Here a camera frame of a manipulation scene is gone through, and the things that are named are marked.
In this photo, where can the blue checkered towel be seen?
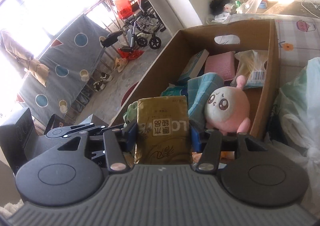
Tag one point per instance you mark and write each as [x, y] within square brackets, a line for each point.
[199, 91]

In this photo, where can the grey dotted hanging cloth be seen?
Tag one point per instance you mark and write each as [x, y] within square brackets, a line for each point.
[71, 58]

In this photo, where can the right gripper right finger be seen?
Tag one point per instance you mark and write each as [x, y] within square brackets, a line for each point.
[209, 144]

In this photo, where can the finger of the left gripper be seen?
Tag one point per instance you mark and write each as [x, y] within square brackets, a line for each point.
[67, 130]

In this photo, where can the gold tissue pack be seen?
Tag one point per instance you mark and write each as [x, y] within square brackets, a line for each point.
[163, 131]

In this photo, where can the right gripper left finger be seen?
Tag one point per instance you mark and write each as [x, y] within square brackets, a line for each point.
[116, 142]

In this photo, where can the wheelchair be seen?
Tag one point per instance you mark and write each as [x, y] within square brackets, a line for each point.
[142, 27]

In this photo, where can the blue tissue box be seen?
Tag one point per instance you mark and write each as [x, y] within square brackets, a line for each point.
[193, 67]

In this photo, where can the white plastic shopping bag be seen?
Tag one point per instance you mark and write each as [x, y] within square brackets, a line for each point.
[298, 110]

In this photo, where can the clear plastic packet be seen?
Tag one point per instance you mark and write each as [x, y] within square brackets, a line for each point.
[252, 65]

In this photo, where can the plaid cartoon bed sheet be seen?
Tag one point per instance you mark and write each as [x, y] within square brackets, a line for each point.
[298, 42]

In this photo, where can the cardboard box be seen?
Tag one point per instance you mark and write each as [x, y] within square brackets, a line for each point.
[227, 48]

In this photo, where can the pink plush toy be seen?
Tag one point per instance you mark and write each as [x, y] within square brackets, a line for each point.
[227, 109]

